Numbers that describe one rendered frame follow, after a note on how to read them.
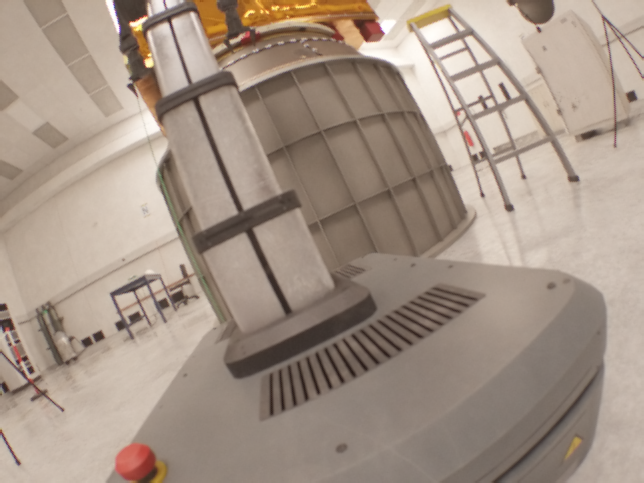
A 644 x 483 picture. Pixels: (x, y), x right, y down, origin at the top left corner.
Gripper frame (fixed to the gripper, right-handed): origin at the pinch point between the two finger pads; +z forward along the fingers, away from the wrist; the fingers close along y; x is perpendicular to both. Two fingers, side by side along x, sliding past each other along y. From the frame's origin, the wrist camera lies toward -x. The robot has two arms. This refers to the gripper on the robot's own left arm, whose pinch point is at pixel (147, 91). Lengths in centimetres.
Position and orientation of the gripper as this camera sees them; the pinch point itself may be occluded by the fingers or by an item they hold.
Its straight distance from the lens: 133.0
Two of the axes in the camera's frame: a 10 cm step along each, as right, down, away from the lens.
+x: 3.6, 4.5, -8.2
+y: -8.9, 4.2, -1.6
